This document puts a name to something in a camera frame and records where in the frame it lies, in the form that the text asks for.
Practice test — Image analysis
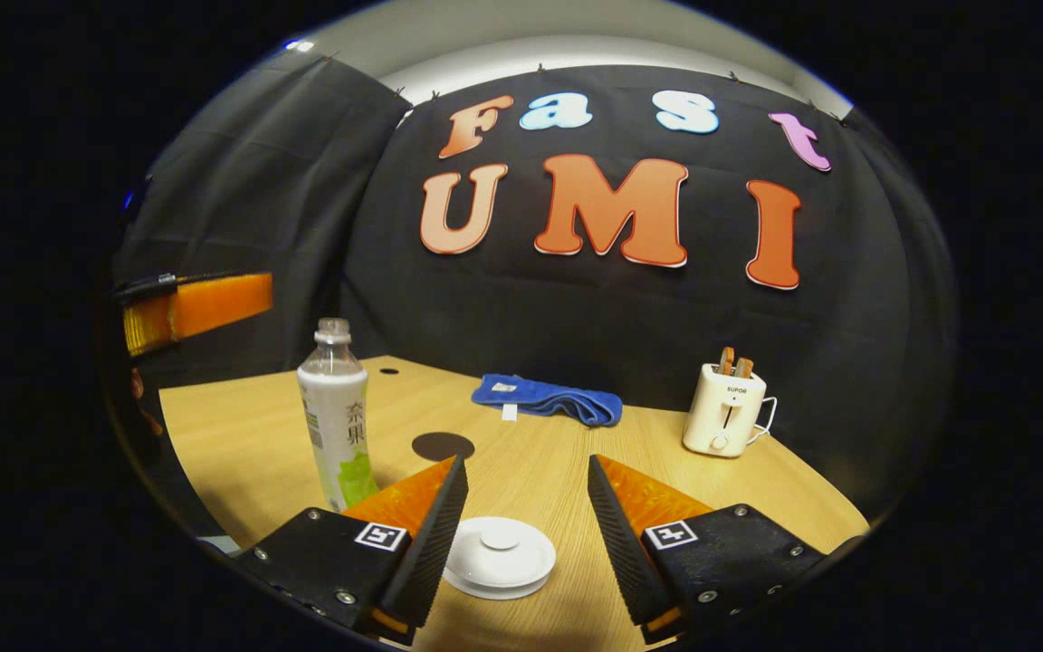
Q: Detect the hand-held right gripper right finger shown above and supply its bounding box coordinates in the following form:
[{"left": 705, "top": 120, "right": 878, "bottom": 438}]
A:
[{"left": 587, "top": 455, "right": 835, "bottom": 646}]

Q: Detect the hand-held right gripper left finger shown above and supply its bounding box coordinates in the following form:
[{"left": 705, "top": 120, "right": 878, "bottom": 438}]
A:
[{"left": 236, "top": 455, "right": 470, "bottom": 646}]

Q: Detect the white teacup lid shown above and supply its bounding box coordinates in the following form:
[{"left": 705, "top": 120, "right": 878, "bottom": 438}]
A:
[{"left": 443, "top": 516, "right": 557, "bottom": 594}]

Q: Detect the dark round coaster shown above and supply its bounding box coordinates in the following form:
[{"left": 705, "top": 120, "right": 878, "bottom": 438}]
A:
[{"left": 411, "top": 431, "right": 476, "bottom": 462}]

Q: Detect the water bottle with green label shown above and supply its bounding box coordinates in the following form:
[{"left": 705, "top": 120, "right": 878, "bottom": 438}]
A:
[{"left": 297, "top": 318, "right": 379, "bottom": 513}]

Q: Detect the cream toaster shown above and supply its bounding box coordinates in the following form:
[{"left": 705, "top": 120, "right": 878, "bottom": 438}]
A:
[{"left": 683, "top": 362, "right": 768, "bottom": 458}]

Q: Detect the blue towel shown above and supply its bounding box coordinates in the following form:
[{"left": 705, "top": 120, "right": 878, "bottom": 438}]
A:
[{"left": 472, "top": 373, "right": 624, "bottom": 427}]

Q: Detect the white toaster cable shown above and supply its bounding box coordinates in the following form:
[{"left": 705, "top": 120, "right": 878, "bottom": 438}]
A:
[{"left": 748, "top": 396, "right": 778, "bottom": 445}]

